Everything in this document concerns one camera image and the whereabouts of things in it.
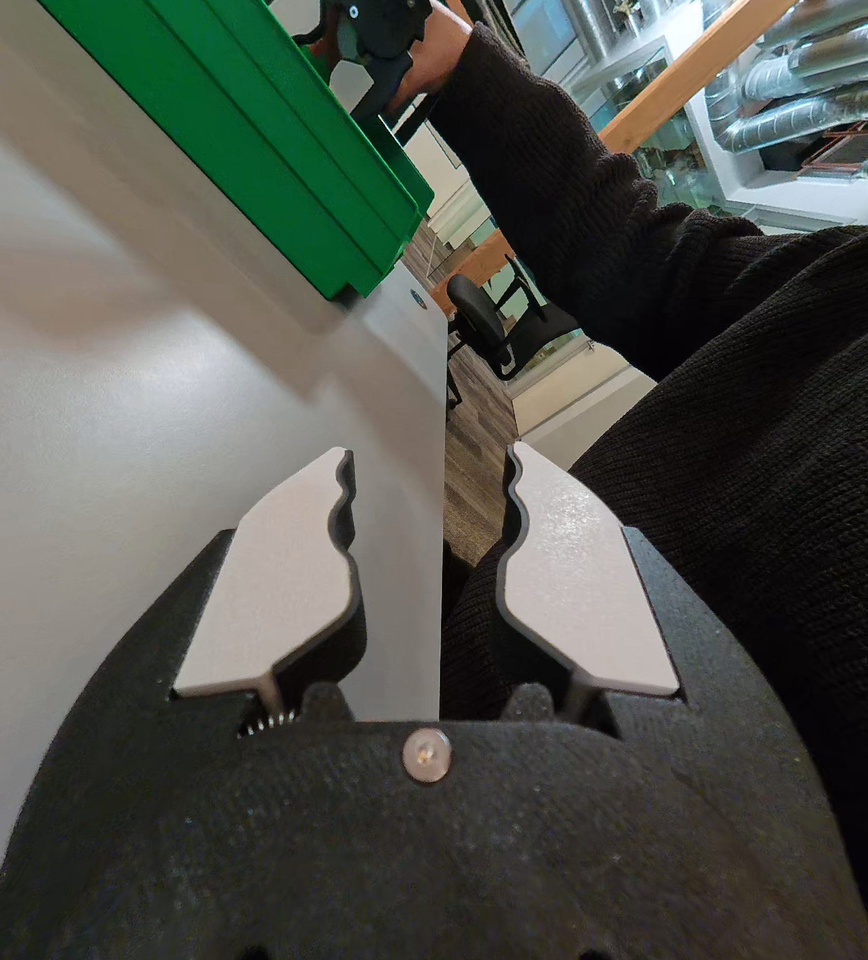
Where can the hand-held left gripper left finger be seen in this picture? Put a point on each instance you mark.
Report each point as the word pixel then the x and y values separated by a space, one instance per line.
pixel 276 592

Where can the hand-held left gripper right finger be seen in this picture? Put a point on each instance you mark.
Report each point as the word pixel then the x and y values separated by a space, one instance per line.
pixel 584 592

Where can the green plastic bin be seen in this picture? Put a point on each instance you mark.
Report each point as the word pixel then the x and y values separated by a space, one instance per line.
pixel 254 135

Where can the person's right forearm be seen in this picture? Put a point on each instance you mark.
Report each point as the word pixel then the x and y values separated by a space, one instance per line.
pixel 569 195

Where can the person's right hand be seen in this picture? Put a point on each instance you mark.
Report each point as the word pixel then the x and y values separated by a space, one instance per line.
pixel 434 60

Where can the person's black sweater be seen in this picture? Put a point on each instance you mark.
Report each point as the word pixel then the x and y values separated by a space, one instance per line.
pixel 764 525

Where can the black office chair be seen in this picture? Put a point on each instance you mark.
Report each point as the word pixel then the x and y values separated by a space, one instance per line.
pixel 479 315

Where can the wooden beam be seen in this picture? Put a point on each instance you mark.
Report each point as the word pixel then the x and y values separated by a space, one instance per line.
pixel 689 67

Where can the silver metal ducts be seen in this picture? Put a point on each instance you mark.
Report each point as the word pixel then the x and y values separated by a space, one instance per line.
pixel 816 97

